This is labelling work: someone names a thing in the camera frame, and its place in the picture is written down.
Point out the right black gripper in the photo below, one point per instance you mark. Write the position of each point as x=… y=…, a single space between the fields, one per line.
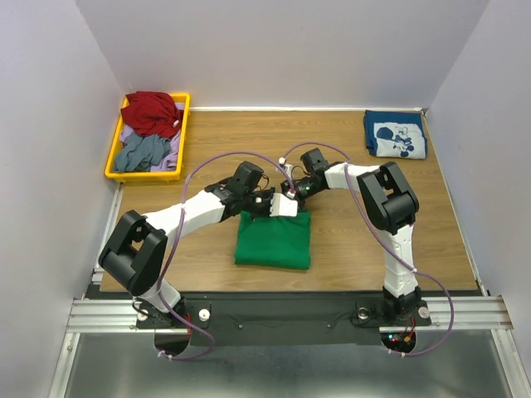
x=288 y=187

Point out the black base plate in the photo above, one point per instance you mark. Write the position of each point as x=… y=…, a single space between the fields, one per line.
x=275 y=319

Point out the green t shirt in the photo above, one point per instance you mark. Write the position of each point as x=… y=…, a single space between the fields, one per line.
x=281 y=241

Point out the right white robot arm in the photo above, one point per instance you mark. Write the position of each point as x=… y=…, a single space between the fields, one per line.
x=388 y=206

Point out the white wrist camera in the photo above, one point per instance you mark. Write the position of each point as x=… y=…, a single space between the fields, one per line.
x=281 y=205
x=288 y=169

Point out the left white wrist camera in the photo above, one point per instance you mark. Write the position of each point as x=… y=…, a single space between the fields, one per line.
x=281 y=205

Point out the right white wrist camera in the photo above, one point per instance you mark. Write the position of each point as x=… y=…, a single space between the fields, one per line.
x=288 y=169

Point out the red t shirt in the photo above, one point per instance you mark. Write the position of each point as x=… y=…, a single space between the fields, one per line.
x=152 y=113

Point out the grey blue t shirt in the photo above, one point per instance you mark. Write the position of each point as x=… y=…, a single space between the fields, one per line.
x=139 y=153

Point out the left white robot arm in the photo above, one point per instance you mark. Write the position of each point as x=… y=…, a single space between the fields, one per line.
x=134 y=253

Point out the folded blue printed t shirt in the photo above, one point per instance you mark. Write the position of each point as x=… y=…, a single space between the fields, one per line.
x=395 y=135

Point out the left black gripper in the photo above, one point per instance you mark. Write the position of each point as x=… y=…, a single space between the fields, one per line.
x=263 y=203

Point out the aluminium frame rail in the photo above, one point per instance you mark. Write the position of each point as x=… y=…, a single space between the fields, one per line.
x=89 y=316

